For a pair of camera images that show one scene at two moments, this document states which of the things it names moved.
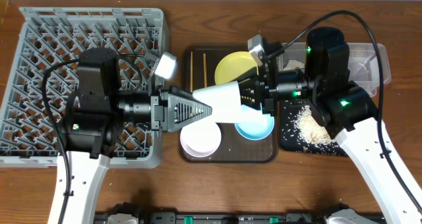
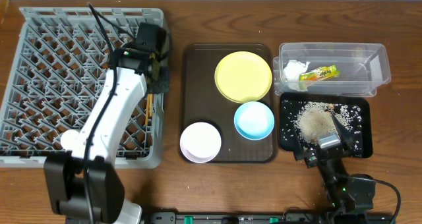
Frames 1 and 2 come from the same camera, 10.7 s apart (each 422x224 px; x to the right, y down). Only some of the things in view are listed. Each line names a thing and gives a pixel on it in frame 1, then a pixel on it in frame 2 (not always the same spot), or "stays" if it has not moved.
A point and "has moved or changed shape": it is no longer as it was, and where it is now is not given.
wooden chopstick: (191, 74) has moved or changed shape
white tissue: (293, 64) stays
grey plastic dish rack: (48, 36) stays
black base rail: (314, 217) stays
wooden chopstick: (204, 64) has moved or changed shape
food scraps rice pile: (312, 129) stays
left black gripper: (157, 111) to (161, 80)
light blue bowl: (254, 124) stays
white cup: (225, 101) has moved or changed shape
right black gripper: (250, 80) to (311, 160)
